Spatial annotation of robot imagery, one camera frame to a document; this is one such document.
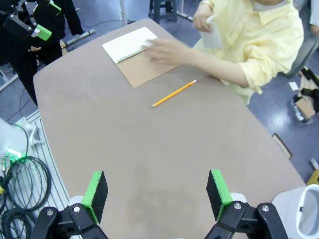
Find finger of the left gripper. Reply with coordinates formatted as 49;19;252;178
32;0;62;16
2;12;52;42

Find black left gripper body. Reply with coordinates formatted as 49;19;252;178
0;0;35;18

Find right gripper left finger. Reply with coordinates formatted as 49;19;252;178
29;170;109;239

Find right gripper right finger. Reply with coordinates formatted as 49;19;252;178
204;168;289;239

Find spiral notebook with brown cover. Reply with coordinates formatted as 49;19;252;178
102;26;180;88

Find yellow pencil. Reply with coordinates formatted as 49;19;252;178
151;79;197;108

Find person's left forearm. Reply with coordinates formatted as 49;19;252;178
186;47;250;88

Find person's left hand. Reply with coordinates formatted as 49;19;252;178
142;38;190;67

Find person's right hand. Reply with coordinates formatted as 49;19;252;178
193;9;215;32

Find person in black clothes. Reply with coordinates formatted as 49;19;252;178
0;0;84;107

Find ribbed aluminium mounting plate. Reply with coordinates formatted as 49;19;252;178
14;111;75;210

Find white trash bin with lid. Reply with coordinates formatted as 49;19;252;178
271;184;319;239

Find brown framed board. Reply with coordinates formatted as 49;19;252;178
271;133;294;160

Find grey plastic stool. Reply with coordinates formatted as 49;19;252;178
149;0;179;24

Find person in yellow shirt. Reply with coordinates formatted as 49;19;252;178
193;0;305;105

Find white table leg frame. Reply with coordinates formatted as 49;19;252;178
61;0;129;48

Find black coiled cables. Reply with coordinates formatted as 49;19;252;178
0;156;52;239

